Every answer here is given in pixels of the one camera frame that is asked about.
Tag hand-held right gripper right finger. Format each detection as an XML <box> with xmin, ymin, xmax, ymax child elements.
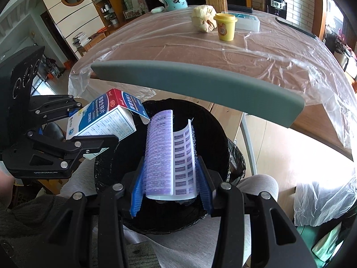
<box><xmin>195</xmin><ymin>156</ymin><xmax>317</xmax><ymax>268</ymax></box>

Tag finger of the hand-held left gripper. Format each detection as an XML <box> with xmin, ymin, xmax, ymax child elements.
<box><xmin>28</xmin><ymin>94</ymin><xmax>88</xmax><ymax>125</ymax></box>
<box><xmin>3</xmin><ymin>130</ymin><xmax>120</xmax><ymax>180</ymax></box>

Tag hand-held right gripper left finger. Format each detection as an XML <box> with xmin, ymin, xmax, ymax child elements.
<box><xmin>46</xmin><ymin>160</ymin><xmax>148</xmax><ymax>268</ymax></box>

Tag blue and white medicine box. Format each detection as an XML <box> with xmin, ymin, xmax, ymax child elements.
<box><xmin>66</xmin><ymin>89</ymin><xmax>151</xmax><ymax>159</ymax></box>

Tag purple pill blister pack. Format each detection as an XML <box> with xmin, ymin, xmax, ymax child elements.
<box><xmin>145</xmin><ymin>109</ymin><xmax>199</xmax><ymax>202</ymax></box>

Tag black lined trash bin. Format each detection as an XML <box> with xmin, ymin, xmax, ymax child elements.
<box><xmin>93</xmin><ymin>98</ymin><xmax>246</xmax><ymax>233</ymax></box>

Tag person's left forearm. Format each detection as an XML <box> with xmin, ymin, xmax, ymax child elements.
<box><xmin>0</xmin><ymin>170</ymin><xmax>14</xmax><ymax>201</ymax></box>

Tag person's light grey trousers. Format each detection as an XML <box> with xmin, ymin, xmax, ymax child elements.
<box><xmin>60</xmin><ymin>156</ymin><xmax>279</xmax><ymax>268</ymax></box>

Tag stack of books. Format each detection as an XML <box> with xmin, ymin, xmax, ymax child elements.
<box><xmin>73</xmin><ymin>32</ymin><xmax>91</xmax><ymax>48</ymax></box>

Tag small wooden side table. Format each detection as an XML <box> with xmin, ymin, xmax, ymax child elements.
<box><xmin>77</xmin><ymin>32</ymin><xmax>106</xmax><ymax>58</ymax></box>

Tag clear plastic bag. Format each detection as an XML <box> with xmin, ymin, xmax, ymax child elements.
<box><xmin>293</xmin><ymin>177</ymin><xmax>357</xmax><ymax>226</ymax></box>

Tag green packet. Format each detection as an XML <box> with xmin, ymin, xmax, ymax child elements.
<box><xmin>296</xmin><ymin>223</ymin><xmax>343</xmax><ymax>260</ymax></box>

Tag giraffe picture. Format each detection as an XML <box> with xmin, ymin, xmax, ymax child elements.
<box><xmin>130</xmin><ymin>0</ymin><xmax>148</xmax><ymax>14</ymax></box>

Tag teal butterfly mug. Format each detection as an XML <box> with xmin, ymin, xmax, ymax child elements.
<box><xmin>158</xmin><ymin>0</ymin><xmax>188</xmax><ymax>12</ymax></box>

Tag yellow lidded plastic cup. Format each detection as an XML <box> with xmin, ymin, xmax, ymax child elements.
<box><xmin>213</xmin><ymin>13</ymin><xmax>238</xmax><ymax>42</ymax></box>

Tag crumpled cream paper ball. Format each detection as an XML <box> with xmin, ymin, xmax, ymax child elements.
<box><xmin>191</xmin><ymin>5</ymin><xmax>217</xmax><ymax>33</ymax></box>

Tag white and teal flat box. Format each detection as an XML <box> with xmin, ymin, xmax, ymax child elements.
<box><xmin>220</xmin><ymin>11</ymin><xmax>261</xmax><ymax>32</ymax></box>

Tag brown cardboard box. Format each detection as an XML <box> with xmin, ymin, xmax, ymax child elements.
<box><xmin>205</xmin><ymin>0</ymin><xmax>228</xmax><ymax>13</ymax></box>

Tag grey bag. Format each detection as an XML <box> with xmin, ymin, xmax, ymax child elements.
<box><xmin>335</xmin><ymin>38</ymin><xmax>355</xmax><ymax>70</ymax></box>

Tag black coffee machine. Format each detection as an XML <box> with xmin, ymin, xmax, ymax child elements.
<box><xmin>264</xmin><ymin>0</ymin><xmax>288</xmax><ymax>13</ymax></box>

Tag floral picture frame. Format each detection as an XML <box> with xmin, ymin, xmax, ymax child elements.
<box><xmin>123</xmin><ymin>9</ymin><xmax>143</xmax><ymax>19</ymax></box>

